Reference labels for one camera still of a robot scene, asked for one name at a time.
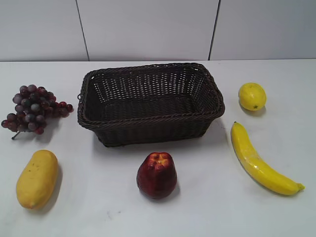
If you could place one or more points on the yellow lemon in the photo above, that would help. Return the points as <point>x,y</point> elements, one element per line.
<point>252,96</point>

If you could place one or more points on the yellow mango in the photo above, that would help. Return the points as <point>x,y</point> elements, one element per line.
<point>37,181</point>

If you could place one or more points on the dark brown wicker basket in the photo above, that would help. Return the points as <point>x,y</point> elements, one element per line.
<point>149,104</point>

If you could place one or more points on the red apple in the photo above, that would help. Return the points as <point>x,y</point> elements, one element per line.
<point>156,176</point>

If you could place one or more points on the yellow banana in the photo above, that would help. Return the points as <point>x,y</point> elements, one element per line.
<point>260,171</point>

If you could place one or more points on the purple grape bunch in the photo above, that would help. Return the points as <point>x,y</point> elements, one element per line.
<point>34,106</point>

